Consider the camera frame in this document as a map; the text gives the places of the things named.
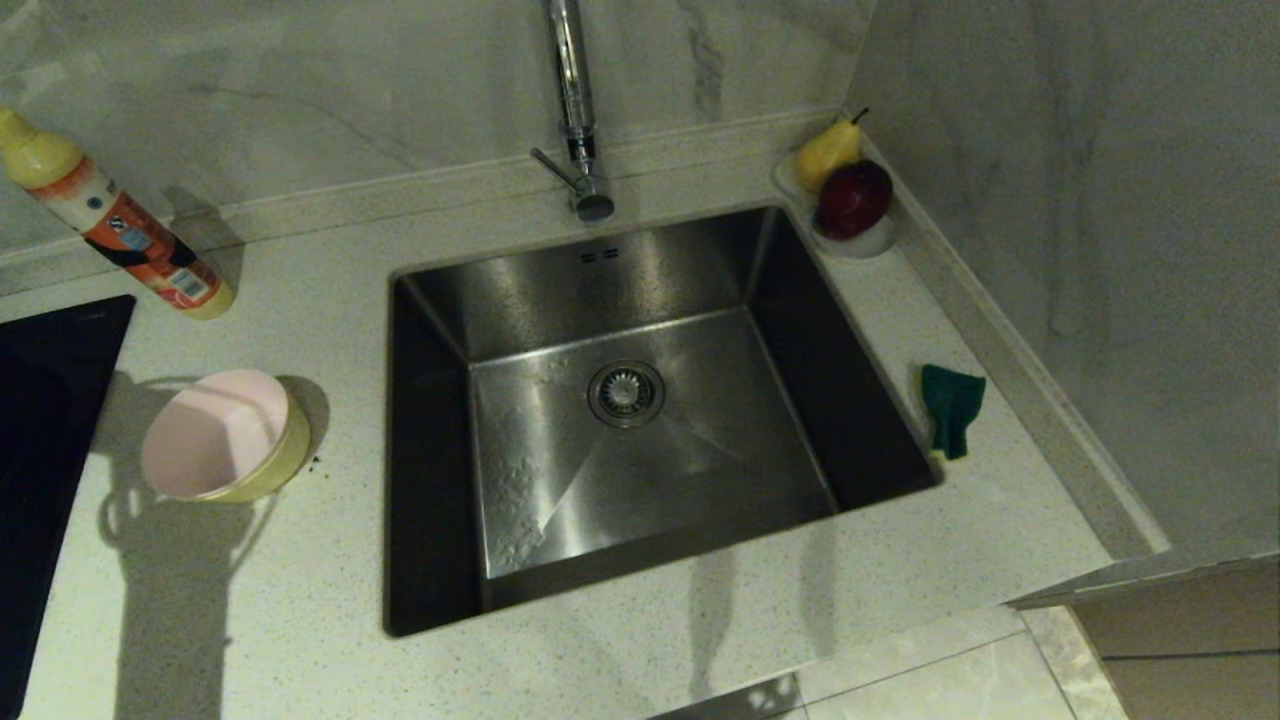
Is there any chrome faucet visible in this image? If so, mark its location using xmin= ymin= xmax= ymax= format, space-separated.
xmin=528 ymin=0 xmax=617 ymax=223

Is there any green and yellow sponge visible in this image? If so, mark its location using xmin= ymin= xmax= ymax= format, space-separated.
xmin=920 ymin=363 xmax=989 ymax=462

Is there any yellow plastic bowl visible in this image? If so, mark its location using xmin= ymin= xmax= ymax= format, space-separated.
xmin=200 ymin=392 xmax=312 ymax=504

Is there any pink plastic bowl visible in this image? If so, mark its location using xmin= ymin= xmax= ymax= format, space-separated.
xmin=140 ymin=369 xmax=292 ymax=501

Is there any orange label dish soap bottle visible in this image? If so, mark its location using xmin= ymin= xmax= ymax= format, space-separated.
xmin=0 ymin=105 xmax=237 ymax=321

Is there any stainless steel sink basin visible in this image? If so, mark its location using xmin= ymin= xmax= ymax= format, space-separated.
xmin=385 ymin=205 xmax=944 ymax=637

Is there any round metal drain strainer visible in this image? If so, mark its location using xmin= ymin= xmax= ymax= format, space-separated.
xmin=588 ymin=359 xmax=667 ymax=429

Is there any small white dish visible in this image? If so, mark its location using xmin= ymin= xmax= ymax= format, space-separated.
xmin=776 ymin=152 xmax=899 ymax=261

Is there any dark red apple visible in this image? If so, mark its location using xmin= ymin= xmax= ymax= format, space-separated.
xmin=818 ymin=159 xmax=896 ymax=241

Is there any yellow pear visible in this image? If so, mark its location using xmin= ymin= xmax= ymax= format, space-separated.
xmin=796 ymin=106 xmax=871 ymax=193

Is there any black induction cooktop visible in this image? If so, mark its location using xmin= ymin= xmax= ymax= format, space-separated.
xmin=0 ymin=293 xmax=138 ymax=720

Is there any beige wooden cabinet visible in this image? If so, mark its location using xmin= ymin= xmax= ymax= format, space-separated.
xmin=1005 ymin=550 xmax=1280 ymax=720

